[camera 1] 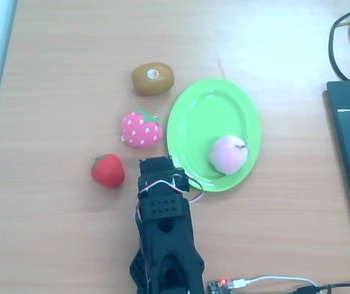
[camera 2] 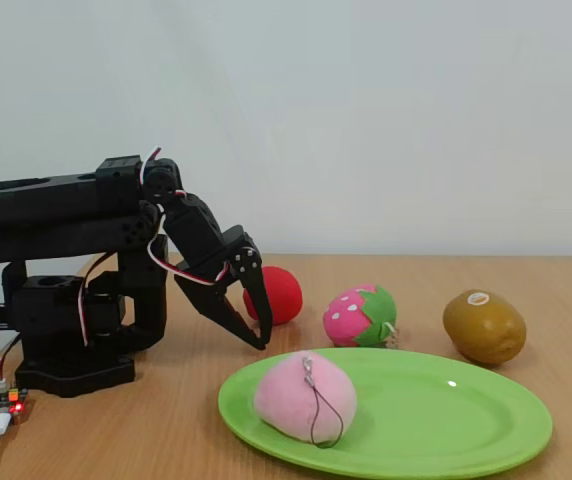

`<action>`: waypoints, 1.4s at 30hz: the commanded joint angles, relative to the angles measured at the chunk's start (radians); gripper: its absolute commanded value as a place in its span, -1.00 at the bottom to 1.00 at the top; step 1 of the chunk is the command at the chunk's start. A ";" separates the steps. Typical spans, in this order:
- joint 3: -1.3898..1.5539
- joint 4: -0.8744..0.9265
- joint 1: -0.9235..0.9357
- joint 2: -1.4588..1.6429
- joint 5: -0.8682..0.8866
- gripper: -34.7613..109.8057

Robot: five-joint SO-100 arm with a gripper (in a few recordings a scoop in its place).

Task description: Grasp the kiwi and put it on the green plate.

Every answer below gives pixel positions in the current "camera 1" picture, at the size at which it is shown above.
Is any brown kiwi fruit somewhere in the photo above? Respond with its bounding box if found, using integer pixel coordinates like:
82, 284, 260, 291
131, 62, 175, 98

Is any green oval plate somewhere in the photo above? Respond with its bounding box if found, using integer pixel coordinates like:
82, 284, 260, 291
166, 78, 262, 193

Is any pink plush strawberry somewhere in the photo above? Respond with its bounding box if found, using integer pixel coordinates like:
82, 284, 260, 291
120, 109, 163, 149

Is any red ball toy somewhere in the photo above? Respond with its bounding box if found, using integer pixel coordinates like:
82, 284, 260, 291
90, 153, 125, 188

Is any pink plush peach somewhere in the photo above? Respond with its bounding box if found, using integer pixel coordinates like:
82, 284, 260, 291
209, 135, 250, 175

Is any motor controller board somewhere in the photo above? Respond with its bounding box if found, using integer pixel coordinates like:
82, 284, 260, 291
207, 277, 236, 294

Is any white red gripper servo wire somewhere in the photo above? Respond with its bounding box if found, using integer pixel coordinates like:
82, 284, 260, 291
136, 179, 205, 203

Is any thin black power cable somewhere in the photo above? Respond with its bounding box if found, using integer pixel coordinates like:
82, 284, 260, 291
294, 282, 350, 294

